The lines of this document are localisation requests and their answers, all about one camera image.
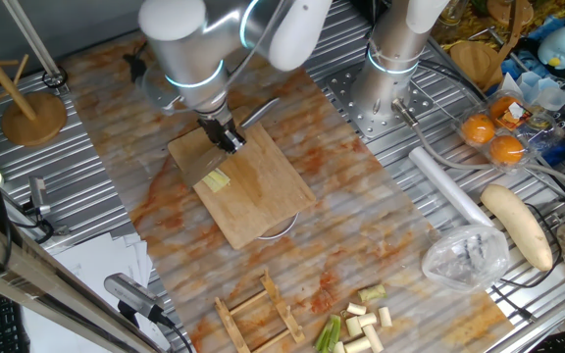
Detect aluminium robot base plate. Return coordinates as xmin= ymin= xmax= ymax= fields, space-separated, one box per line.
xmin=324 ymin=61 xmax=436 ymax=140

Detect white stand leg with ring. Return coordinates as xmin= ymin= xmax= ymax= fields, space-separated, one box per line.
xmin=0 ymin=0 xmax=70 ymax=90

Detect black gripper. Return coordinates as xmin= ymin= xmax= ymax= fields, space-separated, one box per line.
xmin=197 ymin=115 xmax=247 ymax=155

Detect light blue plush toy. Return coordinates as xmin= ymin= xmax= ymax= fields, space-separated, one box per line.
xmin=537 ymin=25 xmax=565 ymax=70

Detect green scallion leaf bunch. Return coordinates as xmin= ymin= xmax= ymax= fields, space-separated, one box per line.
xmin=314 ymin=314 xmax=343 ymax=353

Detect pale green scallion piece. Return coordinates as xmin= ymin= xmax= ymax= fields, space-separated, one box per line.
xmin=357 ymin=283 xmax=388 ymax=303

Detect white paper stack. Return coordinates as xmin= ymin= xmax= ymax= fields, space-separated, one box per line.
xmin=21 ymin=231 xmax=179 ymax=353

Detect small silver camera on clamp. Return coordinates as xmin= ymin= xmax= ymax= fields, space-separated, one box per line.
xmin=26 ymin=175 xmax=54 ymax=218

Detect white daikon radish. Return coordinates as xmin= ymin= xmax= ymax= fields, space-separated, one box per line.
xmin=480 ymin=183 xmax=554 ymax=273

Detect clear plastic fruit container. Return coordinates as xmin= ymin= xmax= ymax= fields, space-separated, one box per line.
xmin=455 ymin=89 xmax=556 ymax=174

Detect black camera cable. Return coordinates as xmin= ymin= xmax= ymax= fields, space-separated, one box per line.
xmin=157 ymin=313 xmax=195 ymax=353

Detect silver camera with black mount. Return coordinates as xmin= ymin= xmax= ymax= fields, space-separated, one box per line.
xmin=103 ymin=273 xmax=167 ymax=326

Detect orange marble pattern mat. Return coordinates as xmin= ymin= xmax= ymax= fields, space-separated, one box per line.
xmin=60 ymin=7 xmax=516 ymax=353

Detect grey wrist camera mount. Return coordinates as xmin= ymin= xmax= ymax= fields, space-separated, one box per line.
xmin=139 ymin=63 xmax=186 ymax=117

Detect grey hose with metal connector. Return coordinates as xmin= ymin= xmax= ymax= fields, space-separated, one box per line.
xmin=391 ymin=97 xmax=565 ymax=195

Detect white plastic wrap roll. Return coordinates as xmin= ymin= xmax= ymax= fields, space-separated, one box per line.
xmin=408 ymin=145 xmax=496 ymax=229

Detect clear plastic bag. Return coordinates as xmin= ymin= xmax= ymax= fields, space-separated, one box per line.
xmin=421 ymin=224 xmax=511 ymax=294

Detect wooden disc holder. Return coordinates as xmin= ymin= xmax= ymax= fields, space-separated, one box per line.
xmin=448 ymin=0 xmax=535 ymax=93

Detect thin black cable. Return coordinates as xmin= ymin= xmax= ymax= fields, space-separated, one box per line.
xmin=488 ymin=202 xmax=564 ymax=323

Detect wooden stand with round base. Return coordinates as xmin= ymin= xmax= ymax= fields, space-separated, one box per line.
xmin=0 ymin=0 xmax=70 ymax=148

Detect aluminium frame beam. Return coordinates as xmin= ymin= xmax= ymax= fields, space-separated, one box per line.
xmin=0 ymin=208 xmax=166 ymax=353

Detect clear plastic cups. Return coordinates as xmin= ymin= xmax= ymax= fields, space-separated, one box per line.
xmin=500 ymin=71 xmax=565 ymax=113

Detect orange fruit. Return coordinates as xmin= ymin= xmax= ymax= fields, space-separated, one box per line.
xmin=460 ymin=113 xmax=496 ymax=146
xmin=488 ymin=95 xmax=523 ymax=125
xmin=488 ymin=134 xmax=526 ymax=167

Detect black round cable plug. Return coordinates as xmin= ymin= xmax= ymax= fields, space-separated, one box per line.
xmin=123 ymin=51 xmax=149 ymax=84

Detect wooden knife rack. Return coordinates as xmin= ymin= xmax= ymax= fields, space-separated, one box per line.
xmin=213 ymin=268 xmax=307 ymax=353

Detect wooden cutting board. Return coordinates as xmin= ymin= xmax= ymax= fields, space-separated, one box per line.
xmin=168 ymin=107 xmax=317 ymax=250

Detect steel cleaver knife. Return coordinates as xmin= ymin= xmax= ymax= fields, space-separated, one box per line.
xmin=179 ymin=97 xmax=281 ymax=188

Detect white scallion stalk piece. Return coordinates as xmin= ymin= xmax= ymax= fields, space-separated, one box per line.
xmin=201 ymin=172 xmax=225 ymax=194

